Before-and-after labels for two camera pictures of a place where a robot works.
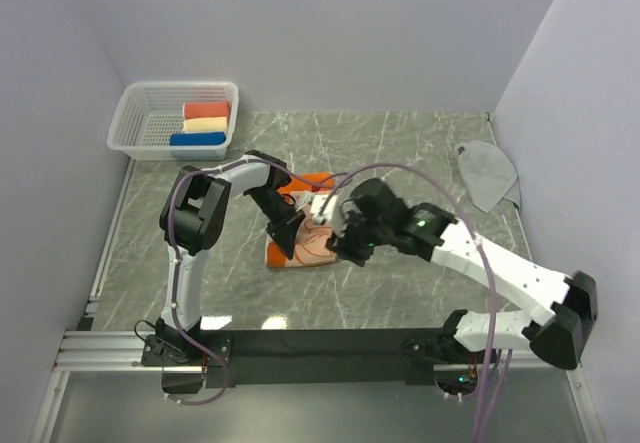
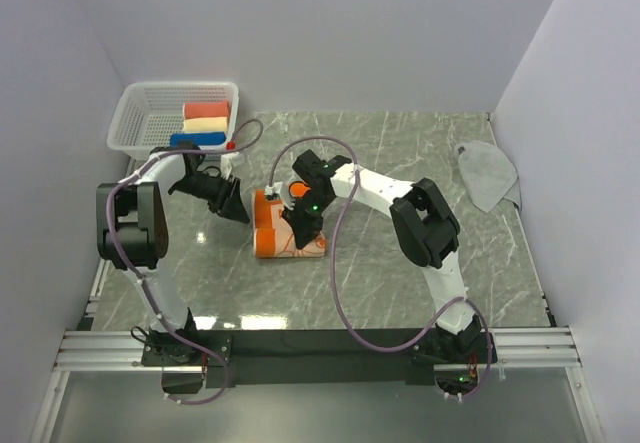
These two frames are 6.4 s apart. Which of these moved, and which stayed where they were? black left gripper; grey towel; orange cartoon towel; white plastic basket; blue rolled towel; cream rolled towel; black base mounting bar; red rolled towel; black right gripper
Moved: orange cartoon towel; black left gripper; black right gripper
Stayed: black base mounting bar; grey towel; blue rolled towel; cream rolled towel; white plastic basket; red rolled towel
